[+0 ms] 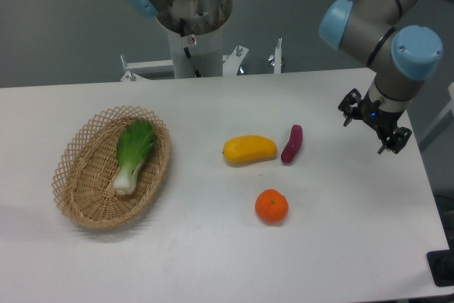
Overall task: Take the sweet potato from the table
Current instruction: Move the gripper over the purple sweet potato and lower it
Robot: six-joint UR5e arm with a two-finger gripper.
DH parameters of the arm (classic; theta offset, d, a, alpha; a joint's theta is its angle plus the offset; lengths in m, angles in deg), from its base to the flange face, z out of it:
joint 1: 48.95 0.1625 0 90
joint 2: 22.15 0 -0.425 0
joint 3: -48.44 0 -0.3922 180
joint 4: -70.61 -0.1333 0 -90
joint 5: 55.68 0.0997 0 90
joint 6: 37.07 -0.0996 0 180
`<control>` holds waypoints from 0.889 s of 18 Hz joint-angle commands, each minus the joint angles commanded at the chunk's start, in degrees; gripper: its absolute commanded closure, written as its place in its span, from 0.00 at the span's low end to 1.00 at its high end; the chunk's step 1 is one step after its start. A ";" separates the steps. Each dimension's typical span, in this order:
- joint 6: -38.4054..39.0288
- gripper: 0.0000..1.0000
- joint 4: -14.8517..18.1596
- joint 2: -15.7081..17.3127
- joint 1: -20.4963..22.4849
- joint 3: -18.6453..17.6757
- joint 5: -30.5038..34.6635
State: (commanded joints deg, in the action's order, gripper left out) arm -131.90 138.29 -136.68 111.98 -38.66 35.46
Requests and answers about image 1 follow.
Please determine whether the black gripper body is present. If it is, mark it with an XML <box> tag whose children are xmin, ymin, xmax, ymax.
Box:
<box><xmin>358</xmin><ymin>90</ymin><xmax>404</xmax><ymax>140</ymax></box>

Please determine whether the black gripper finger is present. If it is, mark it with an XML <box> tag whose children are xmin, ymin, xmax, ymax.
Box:
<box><xmin>338</xmin><ymin>89</ymin><xmax>362</xmax><ymax>126</ymax></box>
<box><xmin>377</xmin><ymin>127</ymin><xmax>412</xmax><ymax>154</ymax></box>

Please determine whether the purple sweet potato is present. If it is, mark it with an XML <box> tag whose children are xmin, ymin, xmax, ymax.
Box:
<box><xmin>281</xmin><ymin>125</ymin><xmax>304</xmax><ymax>165</ymax></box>

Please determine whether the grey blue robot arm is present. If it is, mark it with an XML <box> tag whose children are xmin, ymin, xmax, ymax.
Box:
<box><xmin>127</xmin><ymin>0</ymin><xmax>443</xmax><ymax>153</ymax></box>

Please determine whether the white furniture at right edge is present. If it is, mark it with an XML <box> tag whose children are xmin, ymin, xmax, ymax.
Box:
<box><xmin>418</xmin><ymin>83</ymin><xmax>453</xmax><ymax>153</ymax></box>

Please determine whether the yellow mango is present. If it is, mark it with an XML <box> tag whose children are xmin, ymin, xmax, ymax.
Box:
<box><xmin>222</xmin><ymin>135</ymin><xmax>277</xmax><ymax>165</ymax></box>

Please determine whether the orange tangerine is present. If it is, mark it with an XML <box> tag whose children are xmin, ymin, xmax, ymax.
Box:
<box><xmin>255</xmin><ymin>189</ymin><xmax>289</xmax><ymax>224</ymax></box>

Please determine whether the black device at table edge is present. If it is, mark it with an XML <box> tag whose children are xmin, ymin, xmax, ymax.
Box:
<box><xmin>426</xmin><ymin>250</ymin><xmax>453</xmax><ymax>287</ymax></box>

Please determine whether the green bok choy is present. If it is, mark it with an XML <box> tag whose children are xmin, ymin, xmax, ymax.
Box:
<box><xmin>113</xmin><ymin>121</ymin><xmax>154</xmax><ymax>196</ymax></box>

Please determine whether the woven wicker basket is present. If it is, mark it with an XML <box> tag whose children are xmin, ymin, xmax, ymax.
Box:
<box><xmin>52</xmin><ymin>106</ymin><xmax>171</xmax><ymax>229</ymax></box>

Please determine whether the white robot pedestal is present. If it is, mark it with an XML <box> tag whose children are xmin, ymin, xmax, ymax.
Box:
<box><xmin>157</xmin><ymin>0</ymin><xmax>233</xmax><ymax>77</ymax></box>

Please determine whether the black cable on pedestal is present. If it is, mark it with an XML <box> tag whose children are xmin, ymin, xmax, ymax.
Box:
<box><xmin>179</xmin><ymin>18</ymin><xmax>202</xmax><ymax>79</ymax></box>

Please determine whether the white metal mounting frame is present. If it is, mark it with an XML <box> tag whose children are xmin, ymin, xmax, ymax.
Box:
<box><xmin>119</xmin><ymin>38</ymin><xmax>284</xmax><ymax>82</ymax></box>

